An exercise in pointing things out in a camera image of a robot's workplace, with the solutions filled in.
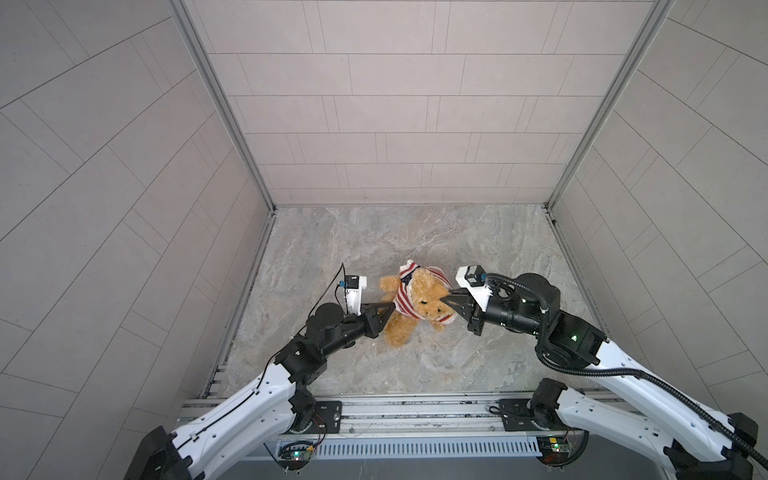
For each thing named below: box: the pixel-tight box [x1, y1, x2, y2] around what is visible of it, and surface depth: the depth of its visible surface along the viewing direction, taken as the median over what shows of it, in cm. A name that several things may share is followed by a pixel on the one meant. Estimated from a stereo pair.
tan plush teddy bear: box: [380, 267, 457, 349], surface depth 64 cm
